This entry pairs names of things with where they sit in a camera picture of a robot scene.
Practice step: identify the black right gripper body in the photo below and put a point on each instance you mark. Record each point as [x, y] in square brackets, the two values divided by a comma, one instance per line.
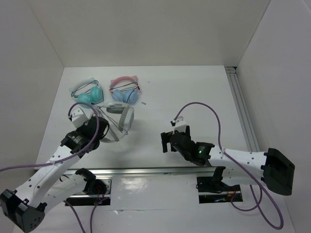
[187, 132]

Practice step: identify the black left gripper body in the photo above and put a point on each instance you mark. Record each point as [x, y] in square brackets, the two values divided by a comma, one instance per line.
[80, 129]

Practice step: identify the white grey headphones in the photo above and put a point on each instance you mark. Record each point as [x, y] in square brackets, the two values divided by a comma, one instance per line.
[120, 117]

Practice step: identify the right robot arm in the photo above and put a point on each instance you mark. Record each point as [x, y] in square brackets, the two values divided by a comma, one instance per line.
[270, 169]

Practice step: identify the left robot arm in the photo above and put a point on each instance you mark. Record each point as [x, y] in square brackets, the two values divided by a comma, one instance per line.
[28, 204]

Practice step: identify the teal white headphones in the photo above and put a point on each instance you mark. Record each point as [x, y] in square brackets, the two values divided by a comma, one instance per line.
[87, 91]

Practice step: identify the blue pink cat headphones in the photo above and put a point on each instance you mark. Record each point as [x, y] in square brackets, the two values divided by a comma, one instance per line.
[125, 89]

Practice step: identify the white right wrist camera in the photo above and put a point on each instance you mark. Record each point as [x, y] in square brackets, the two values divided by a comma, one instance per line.
[179, 125]

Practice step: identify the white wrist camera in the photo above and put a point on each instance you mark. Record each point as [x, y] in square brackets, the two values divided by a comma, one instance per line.
[179, 125]
[78, 117]

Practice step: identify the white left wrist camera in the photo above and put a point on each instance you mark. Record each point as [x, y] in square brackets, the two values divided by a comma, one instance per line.
[78, 117]

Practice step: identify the aluminium front rail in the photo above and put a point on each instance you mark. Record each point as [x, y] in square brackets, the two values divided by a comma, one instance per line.
[153, 171]

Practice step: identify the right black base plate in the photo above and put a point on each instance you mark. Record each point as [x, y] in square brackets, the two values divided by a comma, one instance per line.
[217, 192]

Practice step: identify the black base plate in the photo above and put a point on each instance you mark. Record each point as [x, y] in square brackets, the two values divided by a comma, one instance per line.
[100, 194]
[217, 192]

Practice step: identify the aluminium side rail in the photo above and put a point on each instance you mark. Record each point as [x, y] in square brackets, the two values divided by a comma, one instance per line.
[244, 117]

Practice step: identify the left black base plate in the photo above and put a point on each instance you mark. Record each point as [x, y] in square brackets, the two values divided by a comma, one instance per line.
[100, 194]

